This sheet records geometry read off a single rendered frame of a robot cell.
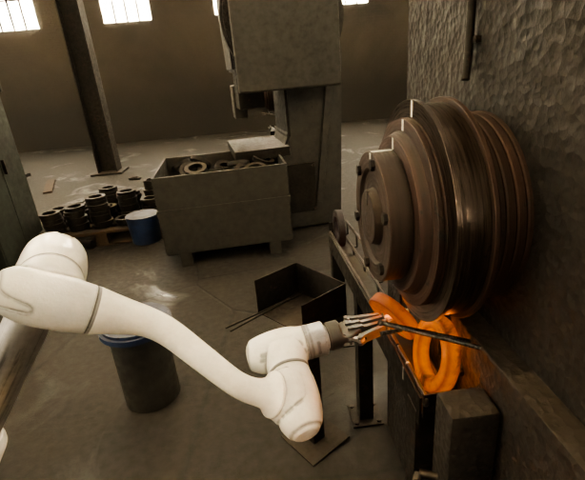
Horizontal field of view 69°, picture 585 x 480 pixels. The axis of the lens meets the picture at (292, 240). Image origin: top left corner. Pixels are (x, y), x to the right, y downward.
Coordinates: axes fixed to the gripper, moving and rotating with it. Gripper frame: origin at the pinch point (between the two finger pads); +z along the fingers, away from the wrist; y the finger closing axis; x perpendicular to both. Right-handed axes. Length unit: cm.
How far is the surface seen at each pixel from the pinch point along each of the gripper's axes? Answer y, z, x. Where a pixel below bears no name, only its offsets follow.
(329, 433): -44, -17, -72
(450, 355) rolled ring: 22.5, 2.2, 1.6
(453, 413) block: 36.4, -5.5, -0.3
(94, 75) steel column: -645, -186, 141
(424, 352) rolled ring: 9.4, 2.4, -5.9
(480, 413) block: 37.7, -0.6, -0.8
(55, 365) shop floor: -132, -148, -56
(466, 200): 35, 0, 40
